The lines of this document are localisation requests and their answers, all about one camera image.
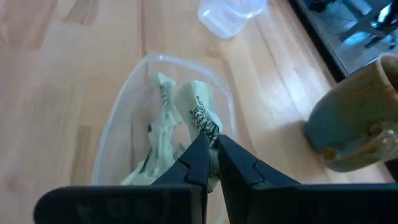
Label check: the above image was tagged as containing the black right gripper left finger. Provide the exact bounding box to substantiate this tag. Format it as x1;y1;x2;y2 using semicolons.
152;134;211;224

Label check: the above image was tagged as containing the large clear plastic container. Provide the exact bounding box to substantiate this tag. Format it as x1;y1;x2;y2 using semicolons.
91;52;239;224

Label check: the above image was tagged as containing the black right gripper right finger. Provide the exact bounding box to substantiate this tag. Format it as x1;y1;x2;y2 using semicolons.
217;134;301;224

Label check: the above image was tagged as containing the small clear plastic cup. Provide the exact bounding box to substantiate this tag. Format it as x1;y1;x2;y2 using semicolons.
197;0;268;40

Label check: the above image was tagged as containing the green brown ceramic mug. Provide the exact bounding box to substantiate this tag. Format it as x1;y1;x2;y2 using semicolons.
303;52;398;174

